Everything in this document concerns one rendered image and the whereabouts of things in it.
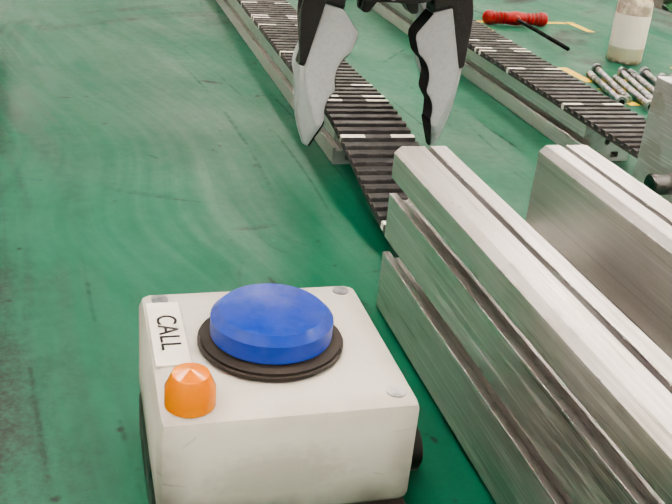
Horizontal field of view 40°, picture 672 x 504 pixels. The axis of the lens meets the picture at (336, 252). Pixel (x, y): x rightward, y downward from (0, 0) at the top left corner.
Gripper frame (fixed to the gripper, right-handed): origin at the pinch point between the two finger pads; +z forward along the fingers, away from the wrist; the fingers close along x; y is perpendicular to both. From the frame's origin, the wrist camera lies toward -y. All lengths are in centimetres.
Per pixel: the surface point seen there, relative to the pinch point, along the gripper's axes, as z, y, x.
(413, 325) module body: 1.0, -22.5, 5.0
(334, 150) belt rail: 2.0, 2.4, 1.9
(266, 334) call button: -4.3, -31.2, 13.5
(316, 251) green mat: 3.1, -10.9, 6.3
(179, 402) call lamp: -3.4, -33.2, 16.4
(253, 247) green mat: 3.1, -10.1, 9.7
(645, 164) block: -1.3, -9.6, -14.0
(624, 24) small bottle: -1.1, 31.3, -37.0
